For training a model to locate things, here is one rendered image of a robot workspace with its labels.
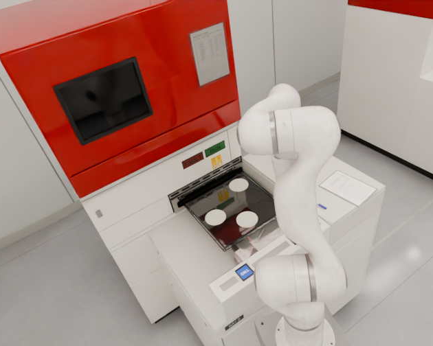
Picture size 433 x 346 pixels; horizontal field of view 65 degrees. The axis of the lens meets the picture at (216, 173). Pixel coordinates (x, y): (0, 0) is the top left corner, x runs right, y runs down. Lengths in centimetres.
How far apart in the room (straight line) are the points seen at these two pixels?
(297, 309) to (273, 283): 14
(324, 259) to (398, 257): 183
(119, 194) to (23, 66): 66
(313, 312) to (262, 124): 54
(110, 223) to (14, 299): 155
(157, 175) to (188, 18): 69
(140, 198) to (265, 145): 98
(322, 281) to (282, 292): 10
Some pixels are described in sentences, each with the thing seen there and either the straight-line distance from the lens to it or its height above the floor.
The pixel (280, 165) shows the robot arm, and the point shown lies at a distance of 118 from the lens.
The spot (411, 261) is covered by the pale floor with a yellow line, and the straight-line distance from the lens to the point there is 269.
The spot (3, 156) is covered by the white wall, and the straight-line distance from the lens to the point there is 305.
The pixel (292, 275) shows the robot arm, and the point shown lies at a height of 134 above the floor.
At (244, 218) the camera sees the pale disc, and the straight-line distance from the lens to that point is 161.
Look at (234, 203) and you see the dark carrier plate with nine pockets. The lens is 168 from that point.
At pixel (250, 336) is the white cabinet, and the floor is 58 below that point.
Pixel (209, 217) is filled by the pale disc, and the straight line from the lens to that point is 164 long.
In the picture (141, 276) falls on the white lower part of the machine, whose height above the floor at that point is 54.
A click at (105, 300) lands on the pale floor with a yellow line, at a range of 268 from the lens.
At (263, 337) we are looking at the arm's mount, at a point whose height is 92.
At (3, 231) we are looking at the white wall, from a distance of 342.
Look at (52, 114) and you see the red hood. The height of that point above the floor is 159.
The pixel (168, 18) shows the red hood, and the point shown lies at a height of 176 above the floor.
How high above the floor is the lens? 210
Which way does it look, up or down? 40 degrees down
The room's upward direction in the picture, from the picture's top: 11 degrees counter-clockwise
